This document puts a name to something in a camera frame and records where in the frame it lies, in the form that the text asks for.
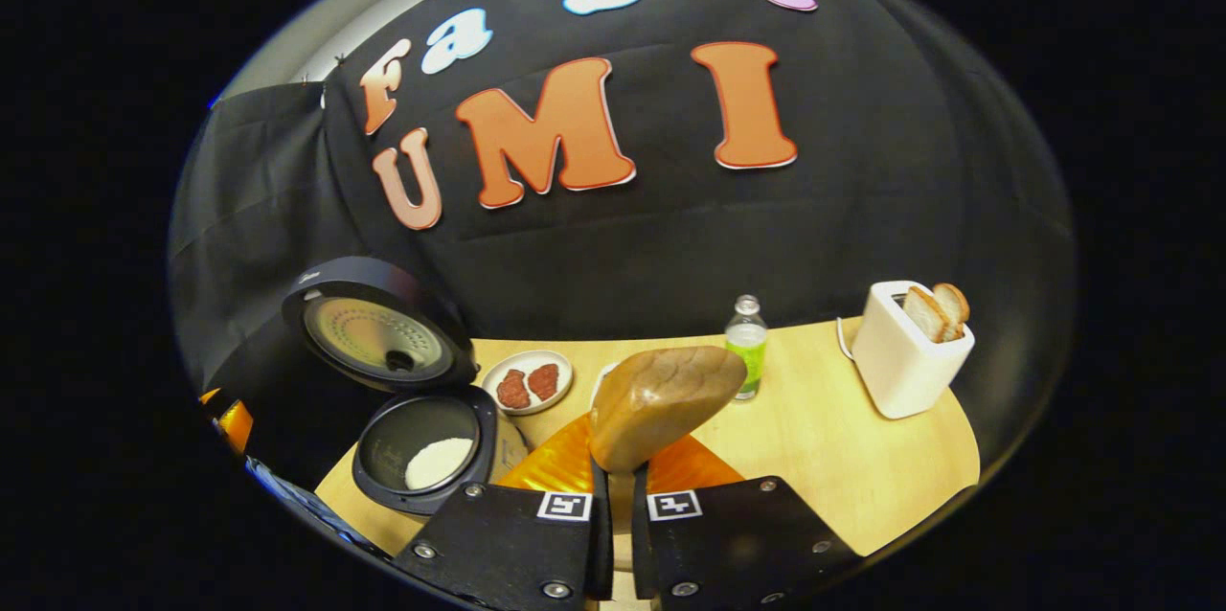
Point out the dark grey rice cooker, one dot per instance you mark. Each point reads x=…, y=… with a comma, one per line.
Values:
x=383, y=333

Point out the white divided bean dish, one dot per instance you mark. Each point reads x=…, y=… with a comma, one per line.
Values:
x=601, y=379

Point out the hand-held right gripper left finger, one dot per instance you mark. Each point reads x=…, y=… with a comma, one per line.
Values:
x=508, y=544

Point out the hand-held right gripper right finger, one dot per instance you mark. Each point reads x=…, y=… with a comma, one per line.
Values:
x=737, y=544

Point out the white rice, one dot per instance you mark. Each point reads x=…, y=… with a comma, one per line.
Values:
x=439, y=463

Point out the black backdrop cloth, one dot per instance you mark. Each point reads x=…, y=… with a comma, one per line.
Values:
x=862, y=161

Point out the wooden spoon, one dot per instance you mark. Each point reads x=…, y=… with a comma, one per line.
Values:
x=661, y=400

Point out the red meat piece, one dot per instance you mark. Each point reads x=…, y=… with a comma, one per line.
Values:
x=512, y=389
x=544, y=381

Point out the toast slice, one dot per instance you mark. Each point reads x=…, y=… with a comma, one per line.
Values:
x=956, y=305
x=924, y=314

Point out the white toaster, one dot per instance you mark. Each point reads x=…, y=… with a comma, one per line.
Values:
x=900, y=372

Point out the white round plate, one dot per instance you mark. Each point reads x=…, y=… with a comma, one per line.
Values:
x=527, y=357

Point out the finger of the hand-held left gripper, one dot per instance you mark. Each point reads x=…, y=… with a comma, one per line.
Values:
x=232, y=421

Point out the green label plastic bottle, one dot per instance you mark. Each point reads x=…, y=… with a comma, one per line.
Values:
x=745, y=352

